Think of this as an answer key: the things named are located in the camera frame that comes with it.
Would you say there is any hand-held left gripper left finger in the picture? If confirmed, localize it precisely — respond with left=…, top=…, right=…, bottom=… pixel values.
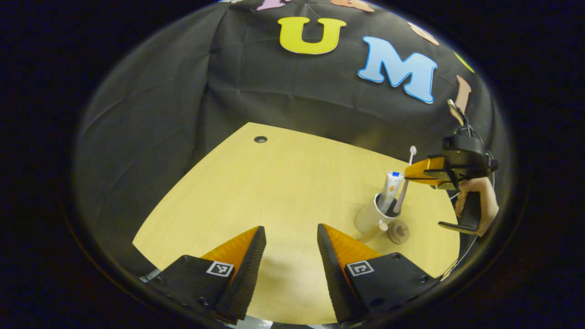
left=146, top=226, right=267, bottom=323

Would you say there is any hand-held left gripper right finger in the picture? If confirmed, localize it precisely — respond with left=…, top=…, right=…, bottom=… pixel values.
left=317, top=223, right=441, bottom=323

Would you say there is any white toothbrush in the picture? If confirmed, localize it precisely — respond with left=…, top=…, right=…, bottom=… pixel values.
left=393, top=146, right=417, bottom=215

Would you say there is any white toothpaste tube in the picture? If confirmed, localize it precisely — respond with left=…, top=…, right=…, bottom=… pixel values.
left=377, top=171, right=405, bottom=214

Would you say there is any round wooden coaster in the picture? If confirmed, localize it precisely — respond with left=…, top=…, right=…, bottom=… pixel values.
left=387, top=219, right=410, bottom=245

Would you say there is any white cup with wooden handle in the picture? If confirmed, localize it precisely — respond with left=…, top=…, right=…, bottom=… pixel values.
left=354, top=193, right=402, bottom=244

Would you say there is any wooden desktop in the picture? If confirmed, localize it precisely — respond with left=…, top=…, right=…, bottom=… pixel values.
left=133, top=122, right=461, bottom=326

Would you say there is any black backdrop cloth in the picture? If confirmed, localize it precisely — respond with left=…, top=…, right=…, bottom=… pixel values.
left=73, top=0, right=503, bottom=275

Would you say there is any thin gripper cable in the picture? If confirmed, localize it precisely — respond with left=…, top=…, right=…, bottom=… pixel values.
left=440, top=238, right=478, bottom=281

